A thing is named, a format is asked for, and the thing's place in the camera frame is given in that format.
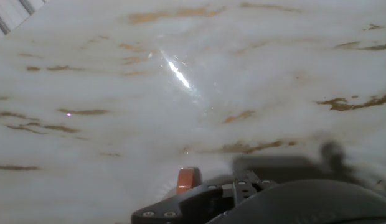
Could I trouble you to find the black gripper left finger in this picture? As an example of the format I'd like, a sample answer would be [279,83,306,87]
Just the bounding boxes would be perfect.
[130,169,260,224]

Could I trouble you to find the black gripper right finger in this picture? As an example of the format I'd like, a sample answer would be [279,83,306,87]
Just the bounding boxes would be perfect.
[257,179,279,192]

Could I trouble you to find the pink cup with handle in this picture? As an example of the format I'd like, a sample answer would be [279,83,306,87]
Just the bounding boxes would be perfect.
[176,167,202,196]

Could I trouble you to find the marble pattern board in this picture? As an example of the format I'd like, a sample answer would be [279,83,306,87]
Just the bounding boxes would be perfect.
[0,0,386,224]

